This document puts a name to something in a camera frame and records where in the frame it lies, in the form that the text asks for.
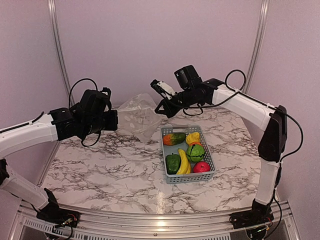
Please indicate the green toy bell pepper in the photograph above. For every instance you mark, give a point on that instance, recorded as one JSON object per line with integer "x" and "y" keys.
{"x": 173, "y": 162}

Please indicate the right aluminium frame post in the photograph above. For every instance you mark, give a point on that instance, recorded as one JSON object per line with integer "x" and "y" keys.
{"x": 258, "y": 42}

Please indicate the red toy apple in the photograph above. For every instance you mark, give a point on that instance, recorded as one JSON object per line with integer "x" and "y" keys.
{"x": 201, "y": 167}

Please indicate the green orange toy mango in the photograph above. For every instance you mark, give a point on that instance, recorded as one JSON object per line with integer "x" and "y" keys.
{"x": 173, "y": 139}

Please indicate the clear zip top bag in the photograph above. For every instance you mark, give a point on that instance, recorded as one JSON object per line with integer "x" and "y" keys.
{"x": 137, "y": 117}

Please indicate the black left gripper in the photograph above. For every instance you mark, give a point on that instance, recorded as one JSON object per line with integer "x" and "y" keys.
{"x": 112, "y": 125}

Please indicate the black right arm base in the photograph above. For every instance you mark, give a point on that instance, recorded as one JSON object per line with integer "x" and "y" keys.
{"x": 258, "y": 214}

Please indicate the yellow toy banana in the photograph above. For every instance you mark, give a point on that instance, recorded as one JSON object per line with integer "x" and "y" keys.
{"x": 185, "y": 166}

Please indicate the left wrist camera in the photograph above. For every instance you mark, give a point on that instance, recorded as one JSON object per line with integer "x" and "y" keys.
{"x": 106, "y": 91}

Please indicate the grey plastic basket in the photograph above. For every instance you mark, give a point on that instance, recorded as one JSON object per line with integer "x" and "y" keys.
{"x": 168, "y": 150}

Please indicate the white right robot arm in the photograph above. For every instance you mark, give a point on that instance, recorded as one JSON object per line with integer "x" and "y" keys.
{"x": 270, "y": 119}

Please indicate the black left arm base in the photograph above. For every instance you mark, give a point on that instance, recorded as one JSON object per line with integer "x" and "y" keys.
{"x": 53, "y": 213}

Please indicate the aluminium frame post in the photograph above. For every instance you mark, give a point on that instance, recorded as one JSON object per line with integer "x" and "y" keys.
{"x": 258, "y": 42}
{"x": 59, "y": 49}

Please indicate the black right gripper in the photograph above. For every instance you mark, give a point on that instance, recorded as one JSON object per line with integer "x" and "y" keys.
{"x": 170, "y": 111}

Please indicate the aluminium front rail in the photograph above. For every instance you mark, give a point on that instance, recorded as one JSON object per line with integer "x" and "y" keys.
{"x": 108, "y": 225}

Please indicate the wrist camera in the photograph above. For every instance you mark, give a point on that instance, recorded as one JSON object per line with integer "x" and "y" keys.
{"x": 106, "y": 91}
{"x": 162, "y": 88}

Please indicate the green toy watermelon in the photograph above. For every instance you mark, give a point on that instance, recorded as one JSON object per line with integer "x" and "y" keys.
{"x": 195, "y": 153}

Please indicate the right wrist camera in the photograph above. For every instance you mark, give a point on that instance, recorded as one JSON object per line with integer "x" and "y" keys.
{"x": 162, "y": 88}

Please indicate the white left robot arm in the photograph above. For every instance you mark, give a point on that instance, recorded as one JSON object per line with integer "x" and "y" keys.
{"x": 20, "y": 137}

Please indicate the left aluminium frame post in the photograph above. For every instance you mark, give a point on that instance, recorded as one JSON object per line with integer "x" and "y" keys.
{"x": 59, "y": 49}

